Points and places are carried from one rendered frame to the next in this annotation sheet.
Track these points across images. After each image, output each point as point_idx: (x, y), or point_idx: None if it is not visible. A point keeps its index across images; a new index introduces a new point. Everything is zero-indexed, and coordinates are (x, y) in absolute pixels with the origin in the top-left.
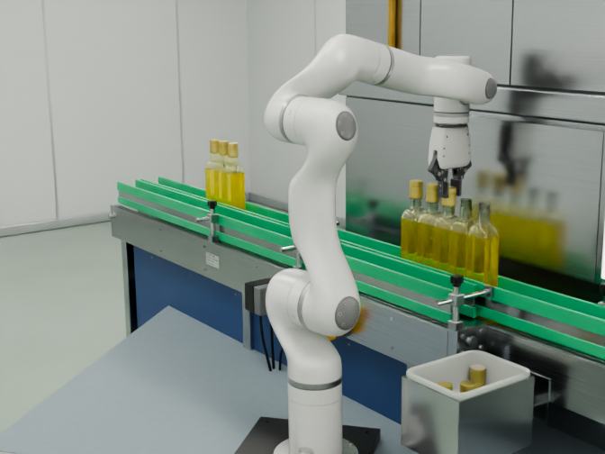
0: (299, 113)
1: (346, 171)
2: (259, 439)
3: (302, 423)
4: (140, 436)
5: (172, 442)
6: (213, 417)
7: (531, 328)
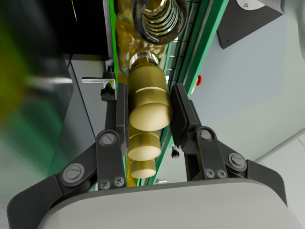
0: None
1: None
2: (250, 26)
3: None
4: (254, 72)
5: (255, 58)
6: (222, 68)
7: None
